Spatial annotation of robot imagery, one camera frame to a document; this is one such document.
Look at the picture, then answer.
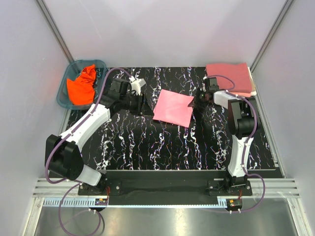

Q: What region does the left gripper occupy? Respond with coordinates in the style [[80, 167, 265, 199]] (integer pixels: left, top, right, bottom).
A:
[[120, 92, 154, 117]]

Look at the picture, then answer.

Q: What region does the pink t-shirt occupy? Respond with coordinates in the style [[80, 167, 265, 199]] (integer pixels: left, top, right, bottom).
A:
[[153, 89, 193, 128]]

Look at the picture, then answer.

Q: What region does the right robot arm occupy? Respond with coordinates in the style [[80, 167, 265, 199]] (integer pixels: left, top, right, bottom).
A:
[[188, 90, 260, 195]]

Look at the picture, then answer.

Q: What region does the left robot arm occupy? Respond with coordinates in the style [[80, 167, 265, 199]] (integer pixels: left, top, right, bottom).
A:
[[45, 93, 154, 195]]

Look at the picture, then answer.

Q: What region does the peach folded shirt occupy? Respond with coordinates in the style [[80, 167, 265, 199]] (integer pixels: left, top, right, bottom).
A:
[[231, 91, 252, 97]]

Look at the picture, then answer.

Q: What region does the dark red folded shirt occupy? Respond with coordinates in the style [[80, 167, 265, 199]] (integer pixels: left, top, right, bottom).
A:
[[206, 63, 252, 93]]

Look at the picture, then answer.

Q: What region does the orange t-shirt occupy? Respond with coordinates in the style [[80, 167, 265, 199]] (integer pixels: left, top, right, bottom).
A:
[[66, 64, 96, 106]]

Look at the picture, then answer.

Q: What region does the teal plastic basket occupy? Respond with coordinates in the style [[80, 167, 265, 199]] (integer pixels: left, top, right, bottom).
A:
[[57, 59, 107, 110]]

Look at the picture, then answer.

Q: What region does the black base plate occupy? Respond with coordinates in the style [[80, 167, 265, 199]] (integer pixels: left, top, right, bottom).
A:
[[78, 170, 252, 207]]

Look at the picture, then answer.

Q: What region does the left aluminium frame post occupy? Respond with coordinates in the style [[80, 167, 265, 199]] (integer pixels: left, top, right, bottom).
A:
[[35, 0, 74, 63]]

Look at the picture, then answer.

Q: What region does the aluminium frame post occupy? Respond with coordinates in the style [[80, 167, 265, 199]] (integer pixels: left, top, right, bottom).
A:
[[250, 0, 296, 72], [35, 0, 74, 63]]

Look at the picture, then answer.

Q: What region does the aluminium rail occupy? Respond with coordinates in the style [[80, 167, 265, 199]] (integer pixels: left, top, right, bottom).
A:
[[33, 178, 299, 208]]

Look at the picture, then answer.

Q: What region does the right aluminium frame post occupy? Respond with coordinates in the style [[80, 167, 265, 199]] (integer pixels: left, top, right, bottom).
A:
[[250, 0, 296, 72]]

